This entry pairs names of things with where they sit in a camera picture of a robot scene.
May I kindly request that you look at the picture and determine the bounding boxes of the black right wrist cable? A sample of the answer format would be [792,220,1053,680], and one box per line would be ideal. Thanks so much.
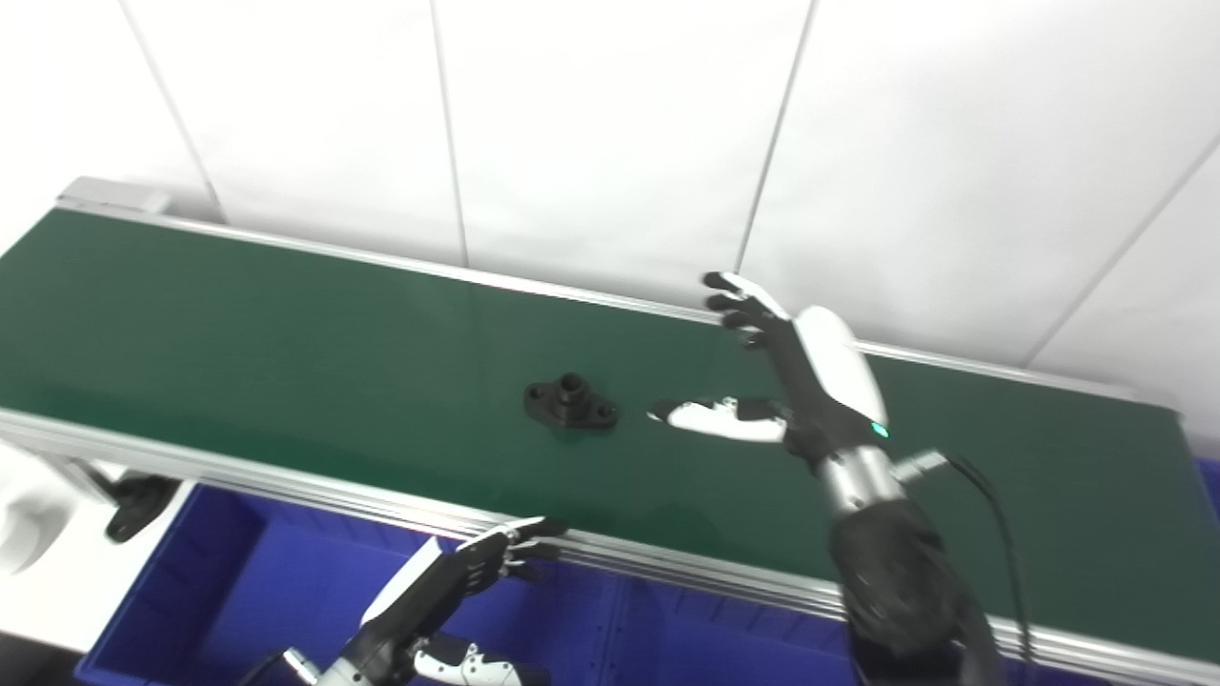
[913,452,1037,668]

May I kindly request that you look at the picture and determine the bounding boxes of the black conveyor leg bracket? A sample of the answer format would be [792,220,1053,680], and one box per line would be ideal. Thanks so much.
[103,473,182,545]

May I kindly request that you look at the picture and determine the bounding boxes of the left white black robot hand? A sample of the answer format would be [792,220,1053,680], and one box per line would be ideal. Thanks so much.
[338,516,571,686]

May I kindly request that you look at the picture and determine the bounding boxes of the black flanged machine part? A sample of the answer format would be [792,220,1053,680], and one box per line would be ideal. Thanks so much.
[523,372,620,432]

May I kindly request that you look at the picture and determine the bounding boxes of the green conveyor belt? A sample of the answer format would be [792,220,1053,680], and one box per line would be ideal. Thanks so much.
[0,176,1220,686]

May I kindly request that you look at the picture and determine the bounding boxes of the right robot arm black forearm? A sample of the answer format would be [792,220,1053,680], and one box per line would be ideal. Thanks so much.
[818,446,1011,686]

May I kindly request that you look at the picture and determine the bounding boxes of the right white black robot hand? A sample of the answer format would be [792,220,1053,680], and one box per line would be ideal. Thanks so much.
[647,272,894,471]

